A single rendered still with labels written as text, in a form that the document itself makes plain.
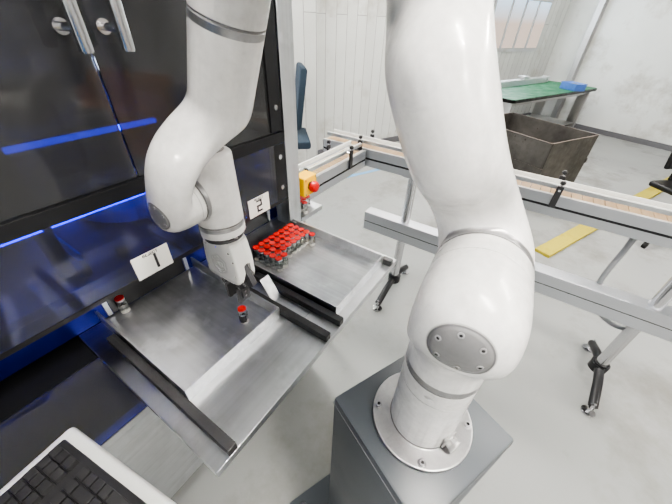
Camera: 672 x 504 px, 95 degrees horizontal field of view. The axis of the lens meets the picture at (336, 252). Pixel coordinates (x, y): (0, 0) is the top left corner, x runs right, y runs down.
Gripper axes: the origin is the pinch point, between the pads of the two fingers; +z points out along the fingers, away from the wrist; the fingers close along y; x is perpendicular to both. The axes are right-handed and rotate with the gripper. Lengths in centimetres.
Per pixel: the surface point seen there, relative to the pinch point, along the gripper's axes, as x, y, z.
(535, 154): 309, 43, 45
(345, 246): 39.8, 3.8, 9.6
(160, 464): -28, -21, 66
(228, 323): -2.9, -2.8, 10.5
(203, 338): -9.2, -4.0, 10.4
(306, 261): 27.2, -2.4, 10.5
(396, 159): 116, -14, 6
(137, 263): -10.1, -19.6, -5.3
